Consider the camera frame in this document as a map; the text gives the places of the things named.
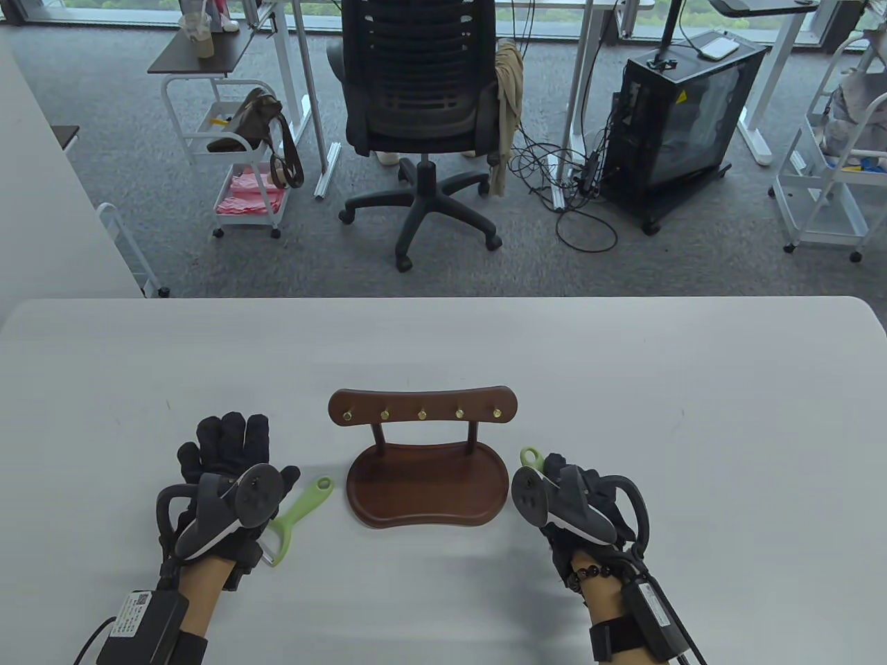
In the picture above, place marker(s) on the person's left hand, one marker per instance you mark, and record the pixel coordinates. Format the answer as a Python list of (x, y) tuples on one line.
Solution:
[(222, 443)]

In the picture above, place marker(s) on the black box on left wrist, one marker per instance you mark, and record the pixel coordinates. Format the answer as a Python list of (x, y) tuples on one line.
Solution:
[(142, 627)]

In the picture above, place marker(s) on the brown shoulder bag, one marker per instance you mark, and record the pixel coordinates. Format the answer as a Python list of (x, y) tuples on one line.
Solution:
[(253, 121)]

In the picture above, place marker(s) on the person's left thumb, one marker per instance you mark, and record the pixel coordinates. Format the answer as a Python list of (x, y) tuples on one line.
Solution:
[(290, 476)]

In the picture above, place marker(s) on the white flat device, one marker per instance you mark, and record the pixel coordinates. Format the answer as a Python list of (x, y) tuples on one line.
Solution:
[(718, 48)]

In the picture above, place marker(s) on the person's right hand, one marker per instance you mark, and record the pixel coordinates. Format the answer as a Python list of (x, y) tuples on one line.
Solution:
[(589, 485)]

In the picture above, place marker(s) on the black box on right wrist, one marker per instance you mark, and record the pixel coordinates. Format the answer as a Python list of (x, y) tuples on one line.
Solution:
[(651, 616)]

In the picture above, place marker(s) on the grey controller on glove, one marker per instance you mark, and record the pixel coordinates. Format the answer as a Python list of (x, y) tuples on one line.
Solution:
[(225, 509), (565, 506)]

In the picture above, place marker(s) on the brown wooden key hook stand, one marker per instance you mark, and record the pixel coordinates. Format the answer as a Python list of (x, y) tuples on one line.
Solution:
[(424, 485)]

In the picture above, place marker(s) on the white wheeled rack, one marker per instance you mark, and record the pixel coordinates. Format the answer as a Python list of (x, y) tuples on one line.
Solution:
[(132, 242)]

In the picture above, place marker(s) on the beige garment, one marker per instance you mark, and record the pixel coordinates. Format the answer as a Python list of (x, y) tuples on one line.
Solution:
[(509, 97)]

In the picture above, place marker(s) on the white trolley with dark top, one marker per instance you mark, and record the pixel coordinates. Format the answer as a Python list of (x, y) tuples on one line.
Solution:
[(201, 59)]

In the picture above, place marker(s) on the grey bag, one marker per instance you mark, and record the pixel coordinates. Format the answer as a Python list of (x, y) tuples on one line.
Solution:
[(859, 111)]

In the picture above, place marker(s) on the black office chair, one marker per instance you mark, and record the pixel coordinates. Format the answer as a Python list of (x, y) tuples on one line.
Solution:
[(419, 104)]

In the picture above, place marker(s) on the white wheeled storage trolley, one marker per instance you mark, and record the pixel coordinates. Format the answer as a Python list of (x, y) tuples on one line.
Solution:
[(824, 201)]

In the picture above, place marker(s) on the white desk leg frame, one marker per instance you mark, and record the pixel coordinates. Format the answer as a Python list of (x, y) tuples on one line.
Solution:
[(578, 97), (769, 90), (305, 104)]

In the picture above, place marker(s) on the grey controller on right glove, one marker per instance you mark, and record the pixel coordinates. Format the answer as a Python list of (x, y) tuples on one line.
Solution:
[(565, 506)]

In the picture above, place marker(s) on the person's left little finger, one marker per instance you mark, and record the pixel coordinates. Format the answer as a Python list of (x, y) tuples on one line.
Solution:
[(188, 463)]

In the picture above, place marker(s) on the pink plastic bags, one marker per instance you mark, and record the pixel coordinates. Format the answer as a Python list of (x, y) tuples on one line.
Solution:
[(249, 195)]

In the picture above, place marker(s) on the person's left forearm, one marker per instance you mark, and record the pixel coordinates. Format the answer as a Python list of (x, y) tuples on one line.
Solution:
[(204, 596)]

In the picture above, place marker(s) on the person's right forearm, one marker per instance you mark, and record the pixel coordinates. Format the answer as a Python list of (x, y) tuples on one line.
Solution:
[(603, 599)]

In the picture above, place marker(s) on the person's right fingers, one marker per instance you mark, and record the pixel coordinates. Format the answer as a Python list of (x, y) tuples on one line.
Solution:
[(558, 464)]

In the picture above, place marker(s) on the black computer tower case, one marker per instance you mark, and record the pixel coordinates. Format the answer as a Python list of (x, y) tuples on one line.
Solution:
[(682, 131)]

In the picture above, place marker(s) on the black box on wrist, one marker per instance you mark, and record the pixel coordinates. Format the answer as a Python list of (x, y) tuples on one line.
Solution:
[(142, 627), (651, 616)]

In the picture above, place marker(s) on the person's left middle finger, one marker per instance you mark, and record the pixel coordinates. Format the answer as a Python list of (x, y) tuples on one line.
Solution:
[(233, 436)]

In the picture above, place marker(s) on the green peeler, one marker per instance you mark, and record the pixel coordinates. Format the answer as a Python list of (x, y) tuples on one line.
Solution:
[(298, 509)]

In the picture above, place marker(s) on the clear plastic drink cup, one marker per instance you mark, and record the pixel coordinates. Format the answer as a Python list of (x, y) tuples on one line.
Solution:
[(197, 38)]

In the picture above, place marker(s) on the grey controller on left glove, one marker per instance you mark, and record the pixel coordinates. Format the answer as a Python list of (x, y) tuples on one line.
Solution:
[(225, 509)]

